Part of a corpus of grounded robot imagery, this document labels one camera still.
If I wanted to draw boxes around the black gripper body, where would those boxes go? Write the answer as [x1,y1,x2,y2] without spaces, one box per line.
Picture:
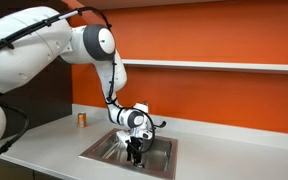
[125,135,145,152]

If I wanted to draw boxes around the stainless steel sink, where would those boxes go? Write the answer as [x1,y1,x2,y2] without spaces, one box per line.
[78,128,179,180]

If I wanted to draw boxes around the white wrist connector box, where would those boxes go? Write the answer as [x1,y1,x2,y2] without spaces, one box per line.
[139,130,152,140]

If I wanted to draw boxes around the dark base cabinet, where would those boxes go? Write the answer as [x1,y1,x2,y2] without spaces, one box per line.
[0,158,57,180]

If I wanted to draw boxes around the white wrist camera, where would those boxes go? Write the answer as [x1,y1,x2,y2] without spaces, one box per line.
[116,130,132,144]

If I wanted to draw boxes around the chrome faucet with black handles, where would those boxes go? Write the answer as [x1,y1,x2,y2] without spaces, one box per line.
[140,100,168,134]

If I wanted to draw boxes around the black base cable bundle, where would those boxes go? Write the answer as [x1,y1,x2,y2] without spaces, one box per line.
[0,84,31,180]

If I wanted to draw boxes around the white wall shelf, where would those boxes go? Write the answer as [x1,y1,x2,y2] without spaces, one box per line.
[122,58,288,75]

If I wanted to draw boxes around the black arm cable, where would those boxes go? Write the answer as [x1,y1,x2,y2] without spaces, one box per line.
[0,6,157,154]

